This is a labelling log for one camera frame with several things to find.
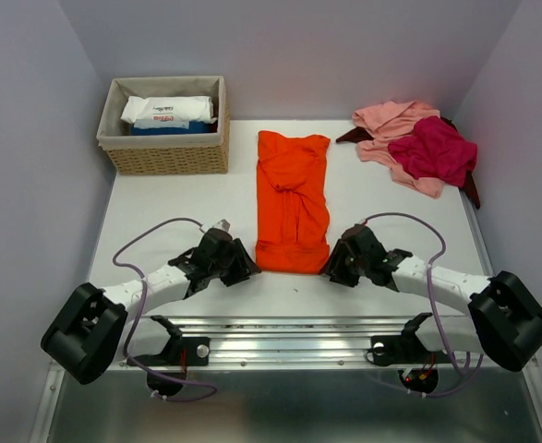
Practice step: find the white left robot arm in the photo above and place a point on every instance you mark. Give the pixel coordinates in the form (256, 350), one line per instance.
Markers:
(86, 335)

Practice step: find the aluminium mounting rail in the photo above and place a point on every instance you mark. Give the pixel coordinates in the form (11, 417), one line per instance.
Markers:
(239, 343)

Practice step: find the light pink t-shirt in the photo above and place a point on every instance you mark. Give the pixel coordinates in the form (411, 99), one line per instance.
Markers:
(386, 123)

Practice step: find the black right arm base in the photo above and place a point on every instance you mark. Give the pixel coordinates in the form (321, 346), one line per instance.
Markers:
(406, 349)

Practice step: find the white rolled t-shirt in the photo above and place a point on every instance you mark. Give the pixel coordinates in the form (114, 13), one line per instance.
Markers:
(169, 109)

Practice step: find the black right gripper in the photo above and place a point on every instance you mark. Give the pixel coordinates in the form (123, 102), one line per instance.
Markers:
(334, 267)

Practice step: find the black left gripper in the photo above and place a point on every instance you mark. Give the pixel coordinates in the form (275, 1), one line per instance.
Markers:
(244, 265)

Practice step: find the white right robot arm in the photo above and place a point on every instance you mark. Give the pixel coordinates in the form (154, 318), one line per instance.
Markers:
(498, 316)

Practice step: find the orange t-shirt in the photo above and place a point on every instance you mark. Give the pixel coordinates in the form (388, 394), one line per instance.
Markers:
(293, 218)

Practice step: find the blue rolled t-shirt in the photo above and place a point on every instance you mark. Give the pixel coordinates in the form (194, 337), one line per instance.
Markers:
(181, 128)

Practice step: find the magenta t-shirt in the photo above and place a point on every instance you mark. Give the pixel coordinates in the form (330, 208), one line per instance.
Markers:
(434, 149)

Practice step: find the dark maroon t-shirt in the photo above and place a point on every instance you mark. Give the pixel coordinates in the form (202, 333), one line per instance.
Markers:
(469, 188)

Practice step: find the woven wicker basket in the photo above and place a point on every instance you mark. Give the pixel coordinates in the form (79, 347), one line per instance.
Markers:
(206, 153)

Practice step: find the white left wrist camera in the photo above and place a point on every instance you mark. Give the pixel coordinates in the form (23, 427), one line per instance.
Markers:
(223, 225)

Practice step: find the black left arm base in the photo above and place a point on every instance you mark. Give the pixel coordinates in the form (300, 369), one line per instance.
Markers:
(167, 370)

